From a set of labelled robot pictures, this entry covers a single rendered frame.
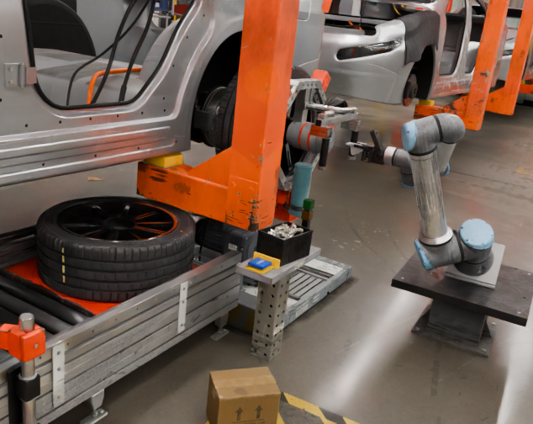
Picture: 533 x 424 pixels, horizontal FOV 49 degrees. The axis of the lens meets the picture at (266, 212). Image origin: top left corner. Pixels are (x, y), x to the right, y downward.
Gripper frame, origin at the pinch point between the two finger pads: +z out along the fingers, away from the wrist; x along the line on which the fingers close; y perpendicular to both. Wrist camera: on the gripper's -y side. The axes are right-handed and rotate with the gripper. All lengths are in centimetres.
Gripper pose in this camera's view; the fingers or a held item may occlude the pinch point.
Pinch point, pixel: (350, 142)
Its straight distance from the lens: 305.2
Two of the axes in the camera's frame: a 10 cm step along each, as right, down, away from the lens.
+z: -8.4, -2.6, 4.7
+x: 5.2, -2.2, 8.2
